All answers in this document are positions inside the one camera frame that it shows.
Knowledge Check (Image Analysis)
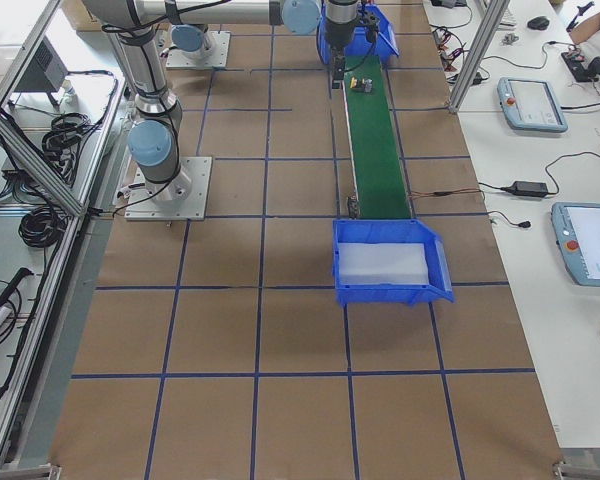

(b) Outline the blue plastic bin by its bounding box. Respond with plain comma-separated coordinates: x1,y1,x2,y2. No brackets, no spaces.
316,2,400,65
332,219,455,306

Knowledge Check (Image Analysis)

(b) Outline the aluminium frame post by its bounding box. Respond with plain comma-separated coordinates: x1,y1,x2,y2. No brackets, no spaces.
448,0,509,113

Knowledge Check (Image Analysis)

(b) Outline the teach pendant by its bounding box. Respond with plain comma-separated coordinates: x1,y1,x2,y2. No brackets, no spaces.
497,77,568,133
551,202,600,287

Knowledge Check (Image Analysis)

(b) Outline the blue left plastic bin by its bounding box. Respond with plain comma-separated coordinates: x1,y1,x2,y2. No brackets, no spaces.
316,2,400,65

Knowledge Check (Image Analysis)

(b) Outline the black computer mouse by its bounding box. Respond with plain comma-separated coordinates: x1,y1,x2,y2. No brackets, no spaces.
526,16,550,31

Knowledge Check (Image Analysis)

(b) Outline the blue right plastic bin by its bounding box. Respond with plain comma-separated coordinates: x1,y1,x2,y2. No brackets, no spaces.
332,219,455,306

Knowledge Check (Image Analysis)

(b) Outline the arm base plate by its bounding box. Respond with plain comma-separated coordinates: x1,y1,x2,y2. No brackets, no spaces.
123,156,213,221
166,25,231,70

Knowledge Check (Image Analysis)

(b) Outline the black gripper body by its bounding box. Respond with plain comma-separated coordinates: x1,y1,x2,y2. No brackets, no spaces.
359,0,379,41
325,19,354,89

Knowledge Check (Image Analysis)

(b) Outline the far teach pendant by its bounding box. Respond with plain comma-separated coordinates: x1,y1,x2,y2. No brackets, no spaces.
497,77,568,133

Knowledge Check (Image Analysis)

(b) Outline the yellow push button switch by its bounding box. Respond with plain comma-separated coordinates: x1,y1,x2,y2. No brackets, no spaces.
349,76,373,94

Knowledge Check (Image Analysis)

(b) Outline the black power adapter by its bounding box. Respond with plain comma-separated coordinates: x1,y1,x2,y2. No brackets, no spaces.
511,181,550,198

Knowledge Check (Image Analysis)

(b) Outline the green conveyor belt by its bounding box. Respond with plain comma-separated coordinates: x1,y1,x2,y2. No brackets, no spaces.
343,54,412,220

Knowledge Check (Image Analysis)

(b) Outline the near teach pendant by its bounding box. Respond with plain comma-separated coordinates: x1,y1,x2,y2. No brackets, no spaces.
551,202,600,287

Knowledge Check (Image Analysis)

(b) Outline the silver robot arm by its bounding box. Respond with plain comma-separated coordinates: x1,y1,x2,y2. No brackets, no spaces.
84,0,379,54
84,1,361,202

